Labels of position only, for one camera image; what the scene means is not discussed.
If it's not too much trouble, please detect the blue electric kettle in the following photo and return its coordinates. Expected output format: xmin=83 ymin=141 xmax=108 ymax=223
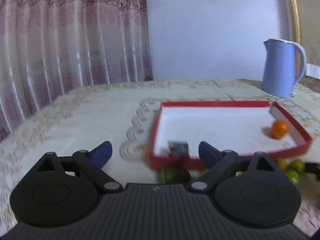
xmin=261 ymin=38 xmax=307 ymax=98

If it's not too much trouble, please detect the gold padded headboard frame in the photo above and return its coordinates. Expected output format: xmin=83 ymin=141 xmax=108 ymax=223
xmin=287 ymin=0 xmax=319 ymax=85

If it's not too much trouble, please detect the pink patterned curtain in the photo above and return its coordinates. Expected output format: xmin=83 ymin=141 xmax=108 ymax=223
xmin=1 ymin=0 xmax=153 ymax=139

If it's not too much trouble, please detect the white wall switch panel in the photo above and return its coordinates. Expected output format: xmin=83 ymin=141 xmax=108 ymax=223
xmin=305 ymin=63 xmax=320 ymax=80

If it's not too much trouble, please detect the red shallow cardboard tray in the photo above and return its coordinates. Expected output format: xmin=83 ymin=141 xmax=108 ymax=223
xmin=149 ymin=101 xmax=313 ymax=171

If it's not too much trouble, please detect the dark eggplant piece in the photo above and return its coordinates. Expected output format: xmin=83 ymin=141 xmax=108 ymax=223
xmin=168 ymin=141 xmax=189 ymax=155

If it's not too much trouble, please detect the green tomato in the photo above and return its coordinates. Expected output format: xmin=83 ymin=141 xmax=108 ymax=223
xmin=285 ymin=169 xmax=300 ymax=185
xmin=289 ymin=159 xmax=305 ymax=175

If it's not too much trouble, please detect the small green lime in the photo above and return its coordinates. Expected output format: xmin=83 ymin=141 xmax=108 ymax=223
xmin=158 ymin=167 xmax=191 ymax=184

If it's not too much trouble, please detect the embroidered cream tablecloth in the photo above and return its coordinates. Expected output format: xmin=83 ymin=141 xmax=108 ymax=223
xmin=1 ymin=79 xmax=319 ymax=234

